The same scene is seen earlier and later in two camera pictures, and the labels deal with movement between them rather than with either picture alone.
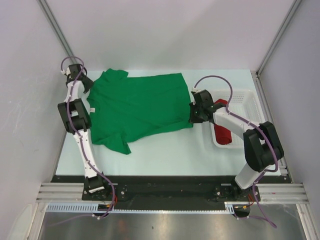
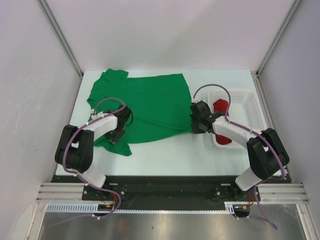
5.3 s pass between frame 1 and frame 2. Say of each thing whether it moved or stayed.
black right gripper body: moved
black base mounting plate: stayed
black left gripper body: moved
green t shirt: stayed
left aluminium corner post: stayed
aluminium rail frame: stayed
